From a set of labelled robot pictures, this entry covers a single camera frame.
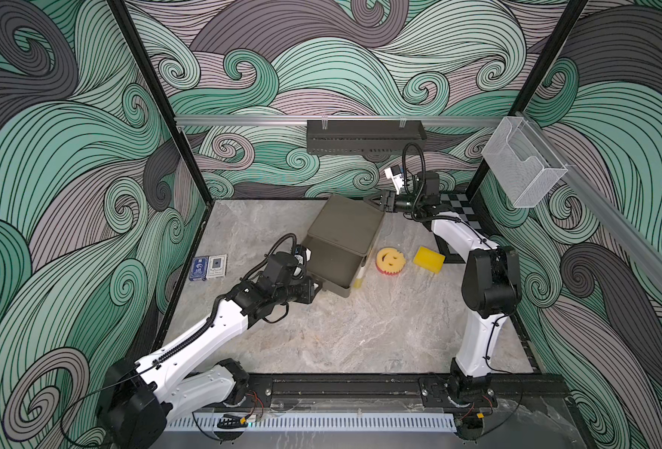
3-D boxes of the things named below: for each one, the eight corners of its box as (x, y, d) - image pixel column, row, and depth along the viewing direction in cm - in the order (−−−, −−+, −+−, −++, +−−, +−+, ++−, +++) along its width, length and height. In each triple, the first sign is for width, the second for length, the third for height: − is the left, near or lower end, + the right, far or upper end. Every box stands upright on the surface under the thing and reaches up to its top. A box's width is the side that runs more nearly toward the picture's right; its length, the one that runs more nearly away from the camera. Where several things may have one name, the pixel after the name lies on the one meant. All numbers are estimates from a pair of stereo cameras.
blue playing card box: (190, 282, 97) (187, 279, 95) (194, 260, 103) (192, 257, 101) (206, 280, 98) (203, 276, 96) (209, 259, 104) (206, 255, 102)
